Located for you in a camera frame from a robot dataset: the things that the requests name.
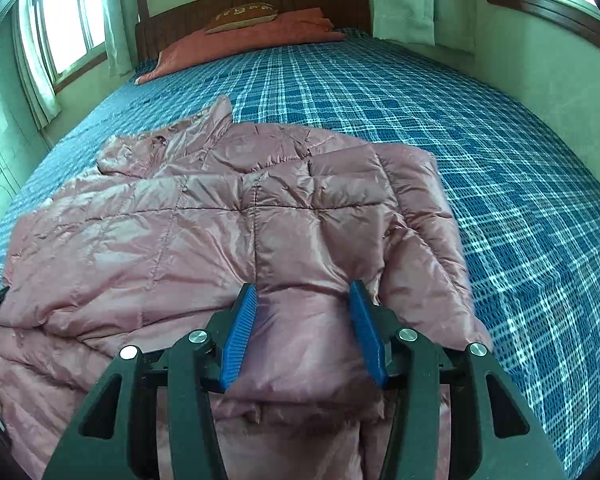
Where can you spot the long white curtain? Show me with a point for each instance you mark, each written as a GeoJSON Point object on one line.
{"type": "Point", "coordinates": [420, 0]}

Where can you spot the light framed window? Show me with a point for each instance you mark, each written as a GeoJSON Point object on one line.
{"type": "Point", "coordinates": [70, 25]}

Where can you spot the pink pillow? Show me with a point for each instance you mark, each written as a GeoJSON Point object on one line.
{"type": "Point", "coordinates": [230, 47]}

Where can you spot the blue plaid bed sheet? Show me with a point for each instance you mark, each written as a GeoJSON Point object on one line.
{"type": "Point", "coordinates": [480, 160]}

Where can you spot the wooden headboard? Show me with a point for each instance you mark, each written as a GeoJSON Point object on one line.
{"type": "Point", "coordinates": [330, 5]}

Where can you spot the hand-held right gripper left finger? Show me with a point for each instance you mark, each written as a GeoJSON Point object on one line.
{"type": "Point", "coordinates": [240, 335]}

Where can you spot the pale green curtain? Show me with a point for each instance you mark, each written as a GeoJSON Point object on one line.
{"type": "Point", "coordinates": [117, 15]}
{"type": "Point", "coordinates": [35, 60]}

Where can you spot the pink puffer jacket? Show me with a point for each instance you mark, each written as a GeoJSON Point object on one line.
{"type": "Point", "coordinates": [180, 240]}

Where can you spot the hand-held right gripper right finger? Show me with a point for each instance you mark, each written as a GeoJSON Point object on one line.
{"type": "Point", "coordinates": [367, 335]}

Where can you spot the brown printed cushion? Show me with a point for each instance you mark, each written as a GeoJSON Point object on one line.
{"type": "Point", "coordinates": [240, 16]}

